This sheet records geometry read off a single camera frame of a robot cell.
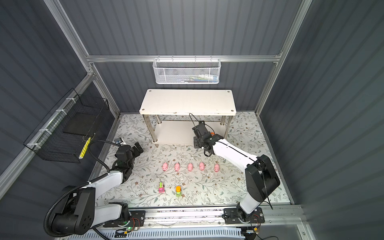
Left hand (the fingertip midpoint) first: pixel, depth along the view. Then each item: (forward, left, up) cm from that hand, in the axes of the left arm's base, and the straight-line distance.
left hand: (131, 146), depth 89 cm
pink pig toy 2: (-11, -27, -9) cm, 30 cm away
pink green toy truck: (-24, -19, -9) cm, 31 cm away
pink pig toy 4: (-11, -42, -9) cm, 44 cm away
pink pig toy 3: (-11, -35, -9) cm, 38 cm away
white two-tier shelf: (+35, -21, -9) cm, 42 cm away
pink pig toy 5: (-14, -51, -8) cm, 53 cm away
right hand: (0, -42, +3) cm, 42 cm away
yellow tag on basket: (-13, +14, +16) cm, 25 cm away
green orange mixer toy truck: (-25, -28, -9) cm, 39 cm away
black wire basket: (-5, +26, +18) cm, 32 cm away
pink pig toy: (-10, -20, -9) cm, 24 cm away
